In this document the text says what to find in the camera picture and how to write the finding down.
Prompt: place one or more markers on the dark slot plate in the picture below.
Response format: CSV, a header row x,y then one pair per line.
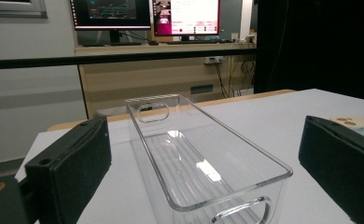
x,y
202,89

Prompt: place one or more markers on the grey framed board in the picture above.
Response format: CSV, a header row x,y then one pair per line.
x,y
15,11

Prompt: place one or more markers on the white partition panel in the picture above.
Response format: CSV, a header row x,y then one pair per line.
x,y
27,93

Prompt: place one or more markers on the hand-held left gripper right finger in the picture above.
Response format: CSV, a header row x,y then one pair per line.
x,y
342,168

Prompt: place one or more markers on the black keyboard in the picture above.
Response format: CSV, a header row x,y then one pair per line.
x,y
195,41

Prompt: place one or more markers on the bright-screen monitor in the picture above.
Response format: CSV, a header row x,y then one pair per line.
x,y
189,15

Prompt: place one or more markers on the black curtain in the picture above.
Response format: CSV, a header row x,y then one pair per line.
x,y
320,43

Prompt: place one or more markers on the black metal crossbar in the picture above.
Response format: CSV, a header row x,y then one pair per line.
x,y
77,60

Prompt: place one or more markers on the white wall socket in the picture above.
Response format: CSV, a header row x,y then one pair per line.
x,y
209,60

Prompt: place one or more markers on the wooden desk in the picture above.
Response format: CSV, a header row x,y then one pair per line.
x,y
139,81

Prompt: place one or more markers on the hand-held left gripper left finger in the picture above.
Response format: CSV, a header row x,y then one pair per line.
x,y
68,174

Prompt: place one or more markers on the beige packet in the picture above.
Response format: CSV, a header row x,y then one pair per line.
x,y
362,124

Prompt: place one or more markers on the dark-screen monitor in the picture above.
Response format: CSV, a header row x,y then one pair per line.
x,y
111,14

